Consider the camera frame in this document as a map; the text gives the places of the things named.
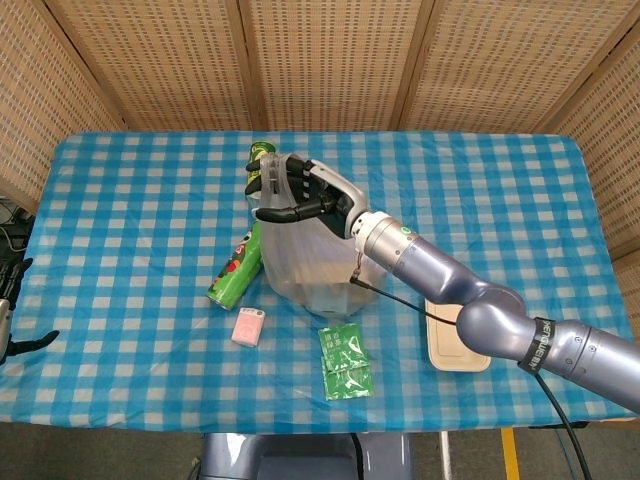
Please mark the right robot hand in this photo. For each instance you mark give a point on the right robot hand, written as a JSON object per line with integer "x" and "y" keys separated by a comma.
{"x": 340, "y": 192}

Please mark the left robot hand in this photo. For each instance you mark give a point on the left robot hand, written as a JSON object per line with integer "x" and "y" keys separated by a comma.
{"x": 15, "y": 280}

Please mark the translucent plastic bag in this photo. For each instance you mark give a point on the translucent plastic bag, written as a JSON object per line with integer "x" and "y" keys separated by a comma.
{"x": 300, "y": 255}

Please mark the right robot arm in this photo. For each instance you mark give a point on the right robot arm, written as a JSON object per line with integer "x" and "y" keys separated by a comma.
{"x": 450, "y": 280}

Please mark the green can behind bag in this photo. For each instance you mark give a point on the green can behind bag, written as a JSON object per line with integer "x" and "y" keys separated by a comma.
{"x": 263, "y": 150}

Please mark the blue white checkered tablecloth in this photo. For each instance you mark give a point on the blue white checkered tablecloth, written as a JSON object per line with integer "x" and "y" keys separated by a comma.
{"x": 125, "y": 225}

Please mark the woven wooden folding screen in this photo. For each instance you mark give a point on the woven wooden folding screen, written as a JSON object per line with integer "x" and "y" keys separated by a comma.
{"x": 325, "y": 65}

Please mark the green chips can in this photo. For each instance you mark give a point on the green chips can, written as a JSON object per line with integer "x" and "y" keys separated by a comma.
{"x": 237, "y": 270}

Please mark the green tea sachet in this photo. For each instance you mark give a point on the green tea sachet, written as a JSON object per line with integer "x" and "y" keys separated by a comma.
{"x": 342, "y": 345}
{"x": 350, "y": 387}

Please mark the pink tissue pack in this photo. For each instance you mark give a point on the pink tissue pack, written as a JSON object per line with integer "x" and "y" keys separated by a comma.
{"x": 247, "y": 327}

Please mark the beige open food tray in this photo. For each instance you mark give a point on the beige open food tray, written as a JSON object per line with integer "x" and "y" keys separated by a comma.
{"x": 447, "y": 345}

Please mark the grey robot torso base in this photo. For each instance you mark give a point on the grey robot torso base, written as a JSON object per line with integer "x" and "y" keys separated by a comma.
{"x": 300, "y": 457}

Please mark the white table leg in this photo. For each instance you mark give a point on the white table leg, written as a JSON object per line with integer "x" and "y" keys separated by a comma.
{"x": 445, "y": 457}

